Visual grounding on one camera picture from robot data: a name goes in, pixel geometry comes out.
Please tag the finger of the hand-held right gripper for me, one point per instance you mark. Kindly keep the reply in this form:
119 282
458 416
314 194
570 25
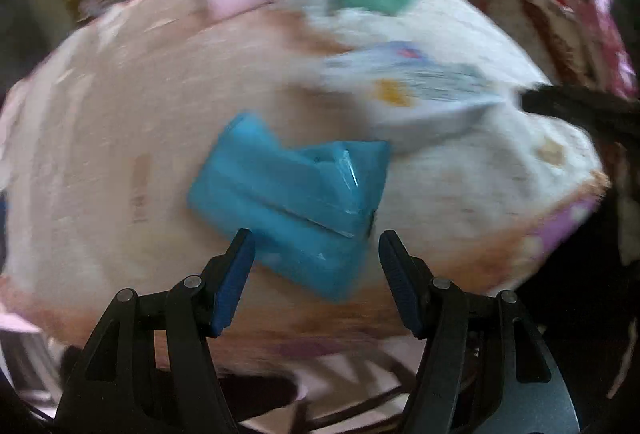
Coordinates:
575 108

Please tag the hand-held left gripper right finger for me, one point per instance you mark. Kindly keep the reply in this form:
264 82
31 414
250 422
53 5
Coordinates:
400 279

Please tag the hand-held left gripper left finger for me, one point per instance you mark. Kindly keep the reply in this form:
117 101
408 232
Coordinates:
232 279

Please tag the blue plastic packet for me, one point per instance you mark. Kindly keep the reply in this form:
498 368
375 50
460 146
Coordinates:
295 204

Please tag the white box with barcode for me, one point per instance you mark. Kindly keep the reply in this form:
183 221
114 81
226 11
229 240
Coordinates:
420 89

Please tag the patterned cushion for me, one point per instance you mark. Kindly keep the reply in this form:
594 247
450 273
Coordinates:
555 34

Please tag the pink patterned mat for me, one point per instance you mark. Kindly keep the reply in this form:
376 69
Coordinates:
345 374

